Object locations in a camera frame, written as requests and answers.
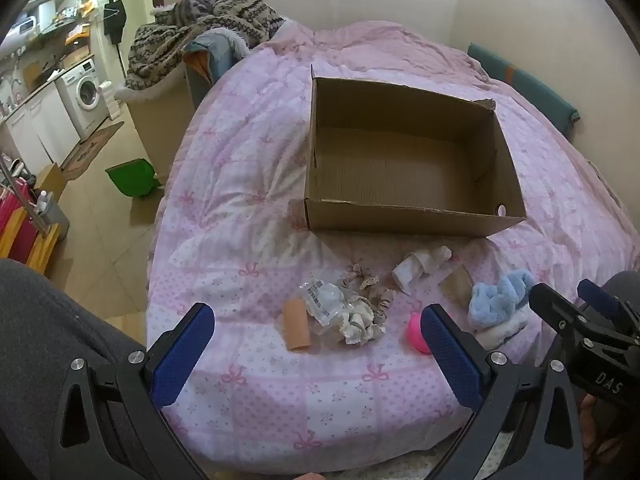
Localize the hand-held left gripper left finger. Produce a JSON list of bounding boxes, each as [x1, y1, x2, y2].
[[50, 302, 216, 480]]

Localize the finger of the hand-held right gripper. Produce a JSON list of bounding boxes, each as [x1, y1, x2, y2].
[[529, 282, 592, 347], [576, 279, 640, 347]]

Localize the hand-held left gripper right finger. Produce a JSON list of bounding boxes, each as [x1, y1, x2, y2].
[[421, 304, 584, 480]]

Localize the pink makeup sponge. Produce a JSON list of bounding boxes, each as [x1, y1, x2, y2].
[[406, 312, 432, 356]]

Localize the white fluffy sock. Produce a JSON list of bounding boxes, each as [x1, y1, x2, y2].
[[472, 317, 528, 350]]

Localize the blue fluffy sock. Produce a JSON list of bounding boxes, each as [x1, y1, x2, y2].
[[467, 269, 537, 331]]

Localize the cream scrunchie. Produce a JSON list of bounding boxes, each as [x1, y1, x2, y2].
[[336, 282, 386, 346]]

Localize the clear plastic packet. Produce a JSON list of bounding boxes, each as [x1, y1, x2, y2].
[[299, 280, 346, 333]]

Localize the brown cardboard box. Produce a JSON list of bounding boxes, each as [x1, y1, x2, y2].
[[302, 64, 528, 237]]

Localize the person's right hand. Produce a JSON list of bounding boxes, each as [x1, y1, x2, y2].
[[580, 392, 601, 463]]

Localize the person's right leg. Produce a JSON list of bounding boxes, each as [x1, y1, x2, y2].
[[597, 270, 640, 311]]

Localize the person's leg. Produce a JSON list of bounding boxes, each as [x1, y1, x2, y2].
[[0, 259, 151, 480], [597, 270, 640, 311]]

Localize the brown striped scrunchie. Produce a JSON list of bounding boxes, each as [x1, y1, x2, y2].
[[372, 286, 397, 313]]

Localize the white rolled sock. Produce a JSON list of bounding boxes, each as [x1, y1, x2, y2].
[[391, 246, 453, 296]]

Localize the small floral scrunchie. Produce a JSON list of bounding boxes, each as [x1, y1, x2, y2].
[[347, 260, 382, 291]]

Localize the person's left leg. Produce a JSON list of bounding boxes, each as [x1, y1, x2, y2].
[[0, 259, 151, 480]]

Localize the yellow wooden rack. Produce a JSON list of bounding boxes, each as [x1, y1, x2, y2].
[[0, 207, 62, 276]]

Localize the grey bin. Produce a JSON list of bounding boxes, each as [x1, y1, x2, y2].
[[35, 195, 70, 238]]

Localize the green plastic bin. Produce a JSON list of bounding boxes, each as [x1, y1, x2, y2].
[[105, 158, 162, 198]]

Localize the pink suitcase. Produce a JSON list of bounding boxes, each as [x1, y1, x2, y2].
[[0, 195, 31, 261]]

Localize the small cardboard box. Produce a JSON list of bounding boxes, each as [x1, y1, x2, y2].
[[36, 162, 66, 201]]

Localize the teal headboard cushion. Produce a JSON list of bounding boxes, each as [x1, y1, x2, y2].
[[467, 42, 581, 136]]

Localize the brown door mat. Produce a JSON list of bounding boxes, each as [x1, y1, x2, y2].
[[59, 120, 125, 180]]

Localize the beige armchair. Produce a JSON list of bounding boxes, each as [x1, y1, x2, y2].
[[115, 65, 196, 186]]

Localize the white kitchen cabinet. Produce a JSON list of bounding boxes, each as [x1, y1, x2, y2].
[[4, 82, 81, 171]]

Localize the white washing machine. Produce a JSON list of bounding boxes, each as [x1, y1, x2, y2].
[[55, 57, 110, 136]]

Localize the teal fleece-lined garment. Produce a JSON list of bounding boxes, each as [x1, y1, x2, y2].
[[182, 27, 251, 106]]

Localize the black hanging garment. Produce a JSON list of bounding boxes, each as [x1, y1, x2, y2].
[[103, 0, 126, 43]]

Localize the grey tabby cat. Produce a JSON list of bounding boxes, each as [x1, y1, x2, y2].
[[154, 0, 221, 26]]

